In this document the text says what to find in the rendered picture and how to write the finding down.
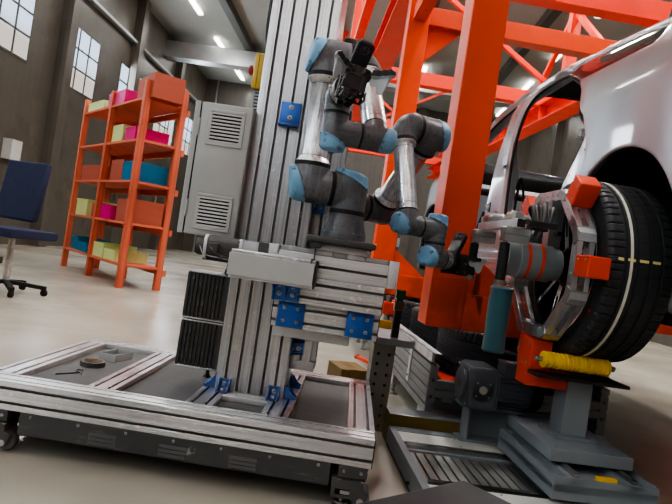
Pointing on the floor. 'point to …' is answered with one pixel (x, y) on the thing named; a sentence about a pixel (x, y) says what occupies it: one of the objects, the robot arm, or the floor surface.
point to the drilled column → (380, 379)
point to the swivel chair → (32, 190)
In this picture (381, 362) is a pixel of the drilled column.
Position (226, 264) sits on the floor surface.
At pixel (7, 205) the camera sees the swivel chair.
